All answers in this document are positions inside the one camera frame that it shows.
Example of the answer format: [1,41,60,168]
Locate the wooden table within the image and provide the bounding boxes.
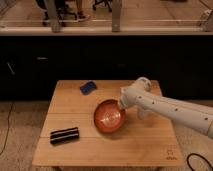
[33,80,183,168]

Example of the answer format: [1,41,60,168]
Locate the black floor cable left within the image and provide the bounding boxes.
[0,100,15,157]

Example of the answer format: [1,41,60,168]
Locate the grey metal post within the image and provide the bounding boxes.
[112,0,122,32]
[44,0,60,33]

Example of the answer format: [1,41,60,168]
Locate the black office chair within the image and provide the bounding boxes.
[35,0,77,26]

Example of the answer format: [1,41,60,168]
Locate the grey metal post centre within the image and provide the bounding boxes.
[112,0,122,32]

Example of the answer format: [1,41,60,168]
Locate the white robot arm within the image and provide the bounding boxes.
[118,77,213,139]

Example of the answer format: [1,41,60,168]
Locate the blue sponge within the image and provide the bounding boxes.
[80,81,97,95]

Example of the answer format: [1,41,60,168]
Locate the orange ceramic bowl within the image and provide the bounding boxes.
[94,99,126,133]

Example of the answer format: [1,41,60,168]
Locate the black floor cable right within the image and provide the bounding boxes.
[186,152,208,171]

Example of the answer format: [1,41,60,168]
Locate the grey metal post left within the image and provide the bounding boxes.
[44,0,60,33]

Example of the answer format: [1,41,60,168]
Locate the black floor cable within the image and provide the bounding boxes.
[186,152,208,171]
[0,100,15,157]

